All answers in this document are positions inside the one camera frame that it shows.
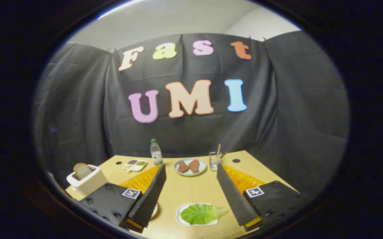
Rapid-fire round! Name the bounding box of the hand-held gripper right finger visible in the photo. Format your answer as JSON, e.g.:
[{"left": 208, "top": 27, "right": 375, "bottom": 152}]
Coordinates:
[{"left": 216, "top": 163, "right": 303, "bottom": 232}]

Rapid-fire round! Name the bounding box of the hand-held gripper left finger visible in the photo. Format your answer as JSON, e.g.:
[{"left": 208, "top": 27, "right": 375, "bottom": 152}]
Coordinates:
[{"left": 79, "top": 163, "right": 167, "bottom": 233}]

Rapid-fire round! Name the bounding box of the green lettuce leaf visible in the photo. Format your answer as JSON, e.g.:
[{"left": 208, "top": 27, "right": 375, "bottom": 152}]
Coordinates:
[{"left": 180, "top": 203, "right": 228, "bottom": 225}]

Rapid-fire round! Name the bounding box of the white bread slice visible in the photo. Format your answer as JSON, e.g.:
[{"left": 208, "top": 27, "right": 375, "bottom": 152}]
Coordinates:
[{"left": 73, "top": 163, "right": 93, "bottom": 181}]

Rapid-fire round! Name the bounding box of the white divided condiment dish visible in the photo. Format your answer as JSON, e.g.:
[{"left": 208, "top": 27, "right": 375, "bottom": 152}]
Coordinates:
[{"left": 122, "top": 159, "right": 148, "bottom": 172}]

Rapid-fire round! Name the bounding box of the clear glass utensil holder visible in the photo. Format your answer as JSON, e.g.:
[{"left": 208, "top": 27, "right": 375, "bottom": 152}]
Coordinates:
[{"left": 209, "top": 151, "right": 223, "bottom": 172}]

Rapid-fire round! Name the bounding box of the white square plate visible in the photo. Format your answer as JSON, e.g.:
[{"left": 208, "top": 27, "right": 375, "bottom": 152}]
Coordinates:
[{"left": 176, "top": 203, "right": 219, "bottom": 227}]

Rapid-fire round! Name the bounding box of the clear plastic water bottle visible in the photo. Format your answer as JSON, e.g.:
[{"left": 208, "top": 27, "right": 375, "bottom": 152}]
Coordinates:
[{"left": 150, "top": 139, "right": 163, "bottom": 166}]

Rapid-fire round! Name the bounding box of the pale green round plate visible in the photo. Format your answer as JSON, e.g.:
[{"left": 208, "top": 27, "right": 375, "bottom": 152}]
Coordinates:
[{"left": 174, "top": 158, "right": 207, "bottom": 177}]

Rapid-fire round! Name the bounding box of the white toaster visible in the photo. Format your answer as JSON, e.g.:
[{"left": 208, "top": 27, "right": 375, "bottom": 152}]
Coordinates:
[{"left": 66, "top": 164, "right": 109, "bottom": 199}]

